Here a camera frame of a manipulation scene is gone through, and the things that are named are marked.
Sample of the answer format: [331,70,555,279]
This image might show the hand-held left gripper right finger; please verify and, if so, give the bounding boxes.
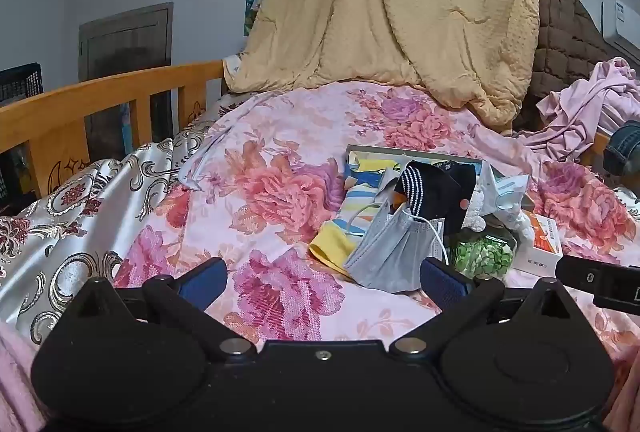
[388,256,582,360]

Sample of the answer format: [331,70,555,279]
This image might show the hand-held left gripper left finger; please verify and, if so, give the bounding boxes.
[74,256,258,361]

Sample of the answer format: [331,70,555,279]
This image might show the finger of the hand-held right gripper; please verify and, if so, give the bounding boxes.
[555,253,640,313]

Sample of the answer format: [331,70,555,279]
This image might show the grey face mask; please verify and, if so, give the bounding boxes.
[344,199,448,295]

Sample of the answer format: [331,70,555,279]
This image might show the black sock with white stripes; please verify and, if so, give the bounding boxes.
[393,161,478,235]

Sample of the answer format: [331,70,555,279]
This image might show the white blue mask packet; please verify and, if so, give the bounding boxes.
[480,172,531,225]

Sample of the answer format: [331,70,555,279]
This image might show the yellow blue striped cloth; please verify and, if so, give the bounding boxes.
[308,151,416,280]

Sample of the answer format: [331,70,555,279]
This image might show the grey shallow box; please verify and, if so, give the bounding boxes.
[345,143,536,213]

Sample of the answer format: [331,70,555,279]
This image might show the jar of green paper stars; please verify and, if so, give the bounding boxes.
[447,232,518,283]

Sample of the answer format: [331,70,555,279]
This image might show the orange and white carton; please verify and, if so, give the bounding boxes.
[510,211,563,277]

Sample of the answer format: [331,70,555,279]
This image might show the blue jeans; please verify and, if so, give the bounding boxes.
[602,122,640,178]

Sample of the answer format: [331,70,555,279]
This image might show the pink floral bedsheet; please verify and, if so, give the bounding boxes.
[112,80,640,363]

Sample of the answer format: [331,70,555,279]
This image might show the silver patterned satin blanket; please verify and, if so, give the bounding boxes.
[0,92,236,348]

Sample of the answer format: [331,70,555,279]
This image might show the pink crumpled cloth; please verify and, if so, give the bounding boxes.
[520,57,640,163]

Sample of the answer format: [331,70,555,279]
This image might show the pink fleece garment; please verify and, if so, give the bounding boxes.
[0,312,48,432]

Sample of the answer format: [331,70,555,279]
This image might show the brown quilted blanket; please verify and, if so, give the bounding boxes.
[515,0,621,133]

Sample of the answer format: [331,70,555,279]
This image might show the grey wooden door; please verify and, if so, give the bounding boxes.
[78,2,174,163]

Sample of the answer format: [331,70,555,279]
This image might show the white air conditioner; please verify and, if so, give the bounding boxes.
[600,0,640,63]

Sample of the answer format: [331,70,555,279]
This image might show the black plastic crate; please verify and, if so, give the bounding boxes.
[0,62,44,108]

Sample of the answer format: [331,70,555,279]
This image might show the yellow quilt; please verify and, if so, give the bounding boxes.
[222,0,548,133]

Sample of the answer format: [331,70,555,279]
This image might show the wooden bed frame board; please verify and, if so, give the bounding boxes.
[580,132,613,168]

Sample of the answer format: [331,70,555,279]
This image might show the wooden bed rail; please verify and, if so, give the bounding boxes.
[0,61,226,208]

